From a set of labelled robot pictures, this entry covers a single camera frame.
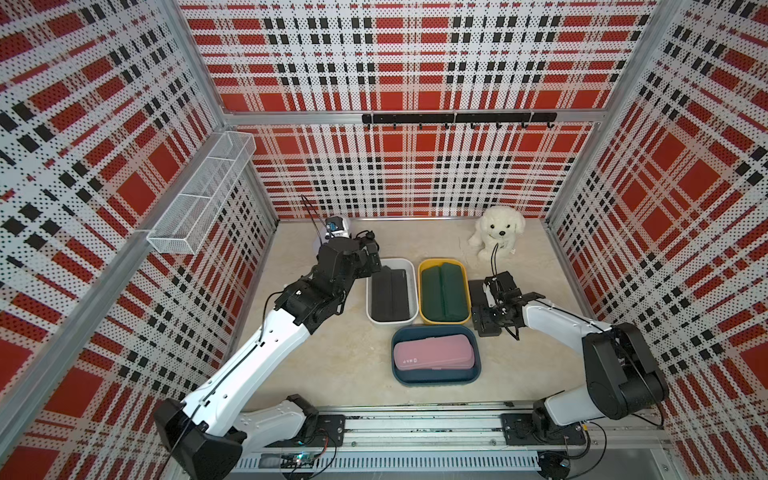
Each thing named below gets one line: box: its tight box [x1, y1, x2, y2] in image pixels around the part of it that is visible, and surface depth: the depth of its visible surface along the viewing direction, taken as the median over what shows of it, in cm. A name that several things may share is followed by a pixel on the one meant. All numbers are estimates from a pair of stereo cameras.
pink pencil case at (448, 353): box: [394, 338, 474, 370], surface depth 84 cm
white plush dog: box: [468, 205, 526, 259], surface depth 98 cm
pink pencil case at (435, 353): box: [393, 334, 475, 370], surface depth 84 cm
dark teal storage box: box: [391, 325, 482, 386], surface depth 82 cm
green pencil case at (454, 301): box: [441, 263, 469, 321], surface depth 95 cm
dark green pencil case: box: [422, 266, 446, 321], surface depth 96 cm
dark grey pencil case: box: [371, 265, 393, 322], surface depth 98 cm
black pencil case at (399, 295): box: [391, 269, 410, 321], surface depth 100 cm
